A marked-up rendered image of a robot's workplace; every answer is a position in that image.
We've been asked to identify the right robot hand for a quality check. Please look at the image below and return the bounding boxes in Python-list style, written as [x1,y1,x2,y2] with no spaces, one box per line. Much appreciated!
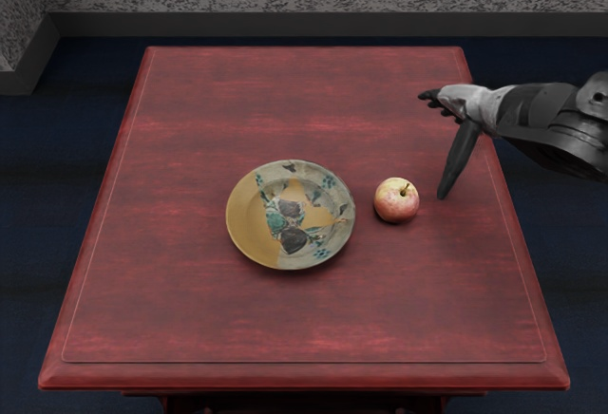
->
[417,84,517,200]

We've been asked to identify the patterned ceramic plate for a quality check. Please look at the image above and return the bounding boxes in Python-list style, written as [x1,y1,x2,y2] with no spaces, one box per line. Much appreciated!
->
[225,159,357,272]

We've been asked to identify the red yellow apple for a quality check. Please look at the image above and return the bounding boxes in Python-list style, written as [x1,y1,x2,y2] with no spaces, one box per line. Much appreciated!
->
[373,177,421,224]

